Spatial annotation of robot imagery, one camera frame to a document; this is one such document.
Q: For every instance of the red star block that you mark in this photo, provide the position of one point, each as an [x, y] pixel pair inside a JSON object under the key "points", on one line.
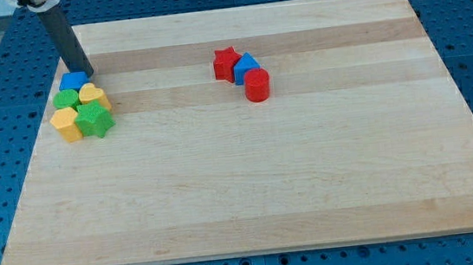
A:
{"points": [[224, 63]]}

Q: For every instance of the green star block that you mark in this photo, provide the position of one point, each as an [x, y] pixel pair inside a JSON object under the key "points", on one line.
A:
{"points": [[93, 119]]}

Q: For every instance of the red cylinder block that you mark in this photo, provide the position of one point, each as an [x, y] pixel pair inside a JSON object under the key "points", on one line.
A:
{"points": [[256, 85]]}

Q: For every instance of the blue triangle block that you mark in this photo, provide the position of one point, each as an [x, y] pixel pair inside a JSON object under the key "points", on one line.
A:
{"points": [[244, 64]]}

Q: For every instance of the wooden board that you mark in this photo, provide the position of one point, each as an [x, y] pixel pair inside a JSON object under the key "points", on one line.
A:
{"points": [[364, 138]]}

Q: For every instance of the yellow heart block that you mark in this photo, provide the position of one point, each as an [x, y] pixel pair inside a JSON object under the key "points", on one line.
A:
{"points": [[89, 93]]}

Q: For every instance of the blue cube block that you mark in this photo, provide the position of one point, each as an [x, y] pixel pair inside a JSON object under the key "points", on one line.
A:
{"points": [[74, 81]]}

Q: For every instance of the yellow pentagon block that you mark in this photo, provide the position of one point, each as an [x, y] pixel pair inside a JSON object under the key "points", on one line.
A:
{"points": [[63, 120]]}

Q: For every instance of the green cylinder block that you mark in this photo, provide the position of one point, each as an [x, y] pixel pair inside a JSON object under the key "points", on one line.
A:
{"points": [[66, 98]]}

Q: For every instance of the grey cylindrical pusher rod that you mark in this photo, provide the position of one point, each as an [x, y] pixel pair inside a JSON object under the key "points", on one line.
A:
{"points": [[66, 42]]}

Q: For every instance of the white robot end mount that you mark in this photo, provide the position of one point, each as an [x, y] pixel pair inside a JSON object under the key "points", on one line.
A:
{"points": [[34, 5]]}

